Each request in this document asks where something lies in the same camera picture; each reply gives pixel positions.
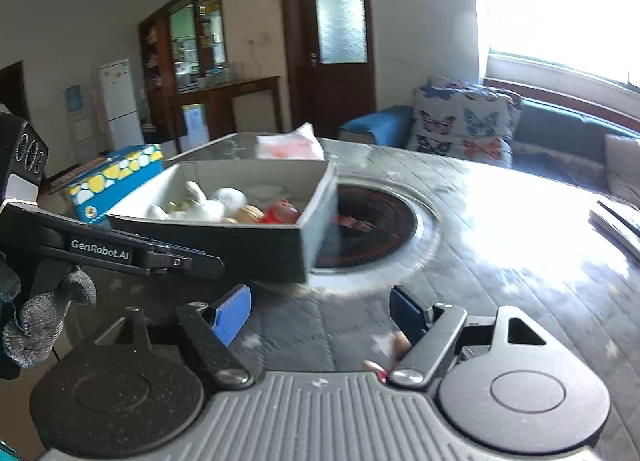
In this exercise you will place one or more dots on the black-haired doll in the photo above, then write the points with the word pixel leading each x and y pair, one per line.
pixel 401 345

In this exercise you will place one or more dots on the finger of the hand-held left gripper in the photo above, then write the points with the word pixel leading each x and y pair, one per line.
pixel 175 247
pixel 195 265

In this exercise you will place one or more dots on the green round toy figure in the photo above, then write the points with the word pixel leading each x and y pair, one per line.
pixel 180 206

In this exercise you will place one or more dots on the round built-in table stove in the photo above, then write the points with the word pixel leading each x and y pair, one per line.
pixel 380 226

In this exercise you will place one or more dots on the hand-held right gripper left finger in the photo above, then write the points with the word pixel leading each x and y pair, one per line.
pixel 231 313

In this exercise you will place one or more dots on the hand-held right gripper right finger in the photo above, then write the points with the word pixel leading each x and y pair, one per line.
pixel 406 313

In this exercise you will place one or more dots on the red round toy figure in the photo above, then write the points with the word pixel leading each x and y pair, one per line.
pixel 282 213

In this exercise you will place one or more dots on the butterfly print pillow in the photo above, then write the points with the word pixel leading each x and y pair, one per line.
pixel 460 123

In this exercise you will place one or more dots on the white pillow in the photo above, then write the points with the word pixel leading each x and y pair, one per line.
pixel 625 166

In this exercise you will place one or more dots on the window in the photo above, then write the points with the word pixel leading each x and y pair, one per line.
pixel 560 6

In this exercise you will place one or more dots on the grey cardboard box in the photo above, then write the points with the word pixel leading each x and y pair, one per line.
pixel 240 246

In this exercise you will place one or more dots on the dark wooden door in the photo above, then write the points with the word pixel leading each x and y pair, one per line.
pixel 295 41

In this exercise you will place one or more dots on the white refrigerator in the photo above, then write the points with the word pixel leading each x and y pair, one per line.
pixel 120 106

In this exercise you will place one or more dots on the white remote control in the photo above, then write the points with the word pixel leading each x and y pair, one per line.
pixel 617 228

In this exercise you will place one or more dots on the white plush toy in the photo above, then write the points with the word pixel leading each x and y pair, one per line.
pixel 215 203

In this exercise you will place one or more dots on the pink white tissue pack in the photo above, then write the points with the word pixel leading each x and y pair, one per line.
pixel 290 146

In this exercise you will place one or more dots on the water dispenser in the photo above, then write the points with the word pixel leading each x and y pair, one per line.
pixel 80 126

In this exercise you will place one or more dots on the dark wooden cabinet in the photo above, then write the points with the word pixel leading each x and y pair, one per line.
pixel 160 66

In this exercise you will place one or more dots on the small blue framed carton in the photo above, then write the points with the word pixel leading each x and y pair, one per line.
pixel 195 121

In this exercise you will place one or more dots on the blue yellow spotted box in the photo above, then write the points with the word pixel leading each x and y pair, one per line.
pixel 115 181

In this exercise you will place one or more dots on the person's left hand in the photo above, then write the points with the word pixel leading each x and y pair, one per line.
pixel 40 326

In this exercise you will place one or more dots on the blue sofa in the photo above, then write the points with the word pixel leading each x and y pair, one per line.
pixel 560 131

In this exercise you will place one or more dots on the tan peanut toy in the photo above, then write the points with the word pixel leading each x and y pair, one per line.
pixel 248 214

